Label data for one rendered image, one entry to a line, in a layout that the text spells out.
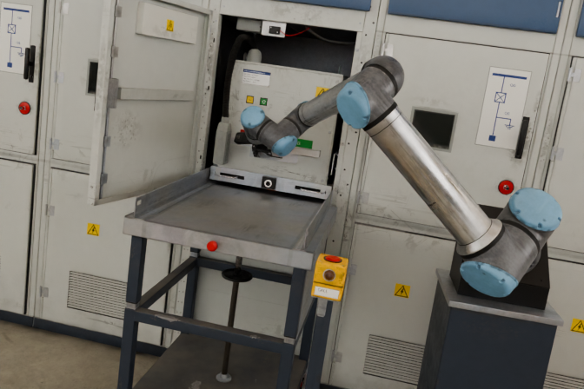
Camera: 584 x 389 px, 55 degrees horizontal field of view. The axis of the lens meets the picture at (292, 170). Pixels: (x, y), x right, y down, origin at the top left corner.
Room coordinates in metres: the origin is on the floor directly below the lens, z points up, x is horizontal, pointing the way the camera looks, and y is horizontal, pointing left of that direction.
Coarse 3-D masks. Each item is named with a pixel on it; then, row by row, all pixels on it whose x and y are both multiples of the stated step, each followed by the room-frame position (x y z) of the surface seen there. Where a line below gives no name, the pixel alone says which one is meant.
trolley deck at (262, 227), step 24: (216, 192) 2.28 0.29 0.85; (240, 192) 2.34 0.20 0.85; (168, 216) 1.82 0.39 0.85; (192, 216) 1.86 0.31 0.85; (216, 216) 1.90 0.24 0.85; (240, 216) 1.95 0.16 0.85; (264, 216) 2.00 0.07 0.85; (288, 216) 2.04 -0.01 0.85; (312, 216) 2.10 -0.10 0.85; (168, 240) 1.72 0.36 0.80; (192, 240) 1.70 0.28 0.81; (216, 240) 1.69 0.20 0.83; (240, 240) 1.68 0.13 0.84; (264, 240) 1.71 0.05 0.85; (288, 240) 1.74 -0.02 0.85; (312, 240) 1.78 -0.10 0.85; (288, 264) 1.65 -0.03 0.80; (312, 264) 1.64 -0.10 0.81
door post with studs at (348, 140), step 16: (368, 16) 2.31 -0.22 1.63; (368, 32) 2.31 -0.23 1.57; (368, 48) 2.31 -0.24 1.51; (352, 64) 2.32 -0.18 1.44; (352, 128) 2.31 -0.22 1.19; (352, 144) 2.31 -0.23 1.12; (352, 160) 2.31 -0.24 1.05; (336, 176) 2.32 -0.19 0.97; (336, 192) 2.32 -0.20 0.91; (336, 224) 2.31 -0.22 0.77; (336, 240) 2.31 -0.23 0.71
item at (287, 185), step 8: (224, 168) 2.43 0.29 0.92; (232, 168) 2.43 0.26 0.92; (232, 176) 2.42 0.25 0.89; (240, 176) 2.42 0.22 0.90; (248, 176) 2.41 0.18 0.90; (256, 176) 2.40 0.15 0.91; (272, 176) 2.39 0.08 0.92; (248, 184) 2.41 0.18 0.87; (256, 184) 2.40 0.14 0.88; (280, 184) 2.39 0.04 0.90; (288, 184) 2.38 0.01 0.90; (296, 184) 2.37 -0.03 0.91; (304, 184) 2.37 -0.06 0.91; (312, 184) 2.36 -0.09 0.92; (320, 184) 2.36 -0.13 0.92; (328, 184) 2.39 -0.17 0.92; (288, 192) 2.38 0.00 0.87; (296, 192) 2.37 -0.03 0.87; (304, 192) 2.37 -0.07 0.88; (328, 192) 2.35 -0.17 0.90
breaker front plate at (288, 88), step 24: (240, 72) 2.44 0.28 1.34; (288, 72) 2.40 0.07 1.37; (312, 72) 2.39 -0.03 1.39; (240, 96) 2.43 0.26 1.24; (264, 96) 2.42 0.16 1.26; (288, 96) 2.40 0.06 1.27; (312, 96) 2.38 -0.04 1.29; (240, 120) 2.43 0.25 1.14; (240, 168) 2.43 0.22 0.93; (264, 168) 2.41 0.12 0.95; (288, 168) 2.39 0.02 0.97; (312, 168) 2.38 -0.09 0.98
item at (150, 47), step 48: (144, 0) 2.04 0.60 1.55; (144, 48) 2.06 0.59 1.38; (192, 48) 2.35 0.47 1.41; (96, 96) 1.85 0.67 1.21; (144, 96) 2.06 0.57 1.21; (192, 96) 2.36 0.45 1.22; (96, 144) 1.84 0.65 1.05; (144, 144) 2.11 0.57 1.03; (96, 192) 1.84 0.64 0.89; (144, 192) 2.09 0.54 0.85
